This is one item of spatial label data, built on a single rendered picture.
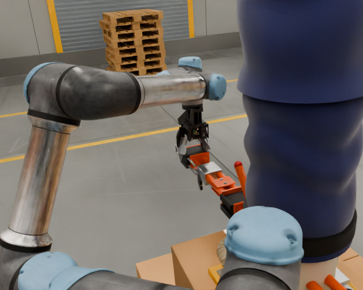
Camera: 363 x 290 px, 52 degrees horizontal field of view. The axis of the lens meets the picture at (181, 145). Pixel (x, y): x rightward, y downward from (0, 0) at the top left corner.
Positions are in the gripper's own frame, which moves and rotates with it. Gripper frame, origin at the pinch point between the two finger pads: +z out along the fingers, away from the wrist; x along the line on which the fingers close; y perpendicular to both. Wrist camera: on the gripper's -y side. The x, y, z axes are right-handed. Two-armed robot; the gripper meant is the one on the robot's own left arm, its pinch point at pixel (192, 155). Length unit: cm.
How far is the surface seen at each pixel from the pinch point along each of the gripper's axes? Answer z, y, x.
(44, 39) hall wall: 27, -871, -43
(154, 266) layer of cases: 66, -26, -13
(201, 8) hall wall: -16, -866, 369
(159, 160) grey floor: 114, -247, 52
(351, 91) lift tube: -39, 72, -1
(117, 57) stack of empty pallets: 51, -609, 83
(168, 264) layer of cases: 65, -24, -6
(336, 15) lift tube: -50, 72, -4
